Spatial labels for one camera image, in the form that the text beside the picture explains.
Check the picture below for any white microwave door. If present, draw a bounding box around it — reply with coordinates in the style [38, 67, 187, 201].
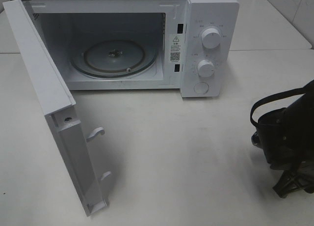
[3, 0, 107, 216]

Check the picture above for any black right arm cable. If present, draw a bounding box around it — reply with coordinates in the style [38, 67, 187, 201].
[249, 87, 307, 128]

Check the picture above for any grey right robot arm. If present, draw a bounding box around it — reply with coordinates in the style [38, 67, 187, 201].
[250, 82, 314, 198]

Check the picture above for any white microwave oven body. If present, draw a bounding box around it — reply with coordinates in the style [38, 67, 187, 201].
[9, 0, 240, 99]

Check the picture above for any white round knob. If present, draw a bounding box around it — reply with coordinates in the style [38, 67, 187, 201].
[197, 60, 215, 78]
[201, 27, 221, 49]

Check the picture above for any glass microwave turntable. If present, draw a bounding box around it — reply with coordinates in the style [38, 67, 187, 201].
[71, 39, 158, 79]

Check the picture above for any white round door button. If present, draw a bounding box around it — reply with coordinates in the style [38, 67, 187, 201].
[194, 82, 209, 94]

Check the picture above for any white warning label sticker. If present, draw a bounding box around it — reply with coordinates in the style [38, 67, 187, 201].
[168, 34, 184, 63]

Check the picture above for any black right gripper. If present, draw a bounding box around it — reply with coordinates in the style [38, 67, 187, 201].
[251, 107, 314, 198]

